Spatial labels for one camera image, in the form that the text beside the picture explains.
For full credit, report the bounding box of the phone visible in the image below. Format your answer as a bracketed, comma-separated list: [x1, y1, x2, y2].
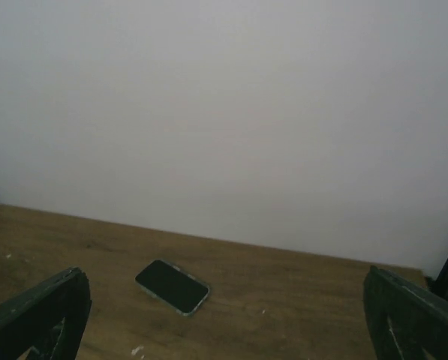
[135, 259, 210, 317]

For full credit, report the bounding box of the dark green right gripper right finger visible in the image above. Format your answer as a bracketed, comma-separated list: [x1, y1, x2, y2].
[363, 266, 448, 359]

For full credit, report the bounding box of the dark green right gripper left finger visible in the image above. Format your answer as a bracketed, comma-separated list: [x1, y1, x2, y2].
[0, 267, 92, 359]

